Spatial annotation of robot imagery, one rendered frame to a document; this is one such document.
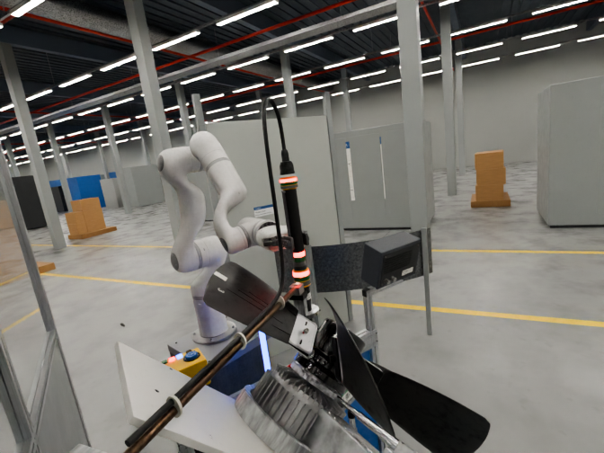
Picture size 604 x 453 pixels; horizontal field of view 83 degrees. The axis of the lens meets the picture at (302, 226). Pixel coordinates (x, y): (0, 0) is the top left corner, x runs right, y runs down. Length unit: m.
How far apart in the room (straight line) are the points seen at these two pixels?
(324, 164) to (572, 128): 4.54
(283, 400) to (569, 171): 6.35
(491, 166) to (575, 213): 2.48
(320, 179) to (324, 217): 0.36
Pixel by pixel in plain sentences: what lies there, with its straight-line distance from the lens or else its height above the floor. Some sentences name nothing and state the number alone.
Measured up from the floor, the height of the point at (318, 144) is 1.76.
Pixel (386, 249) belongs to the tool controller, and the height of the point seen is 1.23.
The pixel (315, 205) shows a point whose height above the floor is 1.23.
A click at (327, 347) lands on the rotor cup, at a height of 1.22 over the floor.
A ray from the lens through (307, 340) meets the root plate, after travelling 0.86.
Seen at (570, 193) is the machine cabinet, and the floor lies 0.56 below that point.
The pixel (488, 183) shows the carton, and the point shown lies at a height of 0.54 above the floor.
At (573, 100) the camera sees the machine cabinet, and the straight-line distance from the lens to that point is 6.78.
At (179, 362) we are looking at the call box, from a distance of 1.25.
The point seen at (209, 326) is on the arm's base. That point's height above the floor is 1.03.
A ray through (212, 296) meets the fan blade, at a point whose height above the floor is 1.40.
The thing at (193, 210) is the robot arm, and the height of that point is 1.52.
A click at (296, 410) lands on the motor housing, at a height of 1.15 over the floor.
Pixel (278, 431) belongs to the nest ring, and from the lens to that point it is 0.80.
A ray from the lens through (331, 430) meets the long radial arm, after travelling 0.79.
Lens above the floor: 1.67
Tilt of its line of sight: 11 degrees down
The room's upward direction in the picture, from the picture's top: 8 degrees counter-clockwise
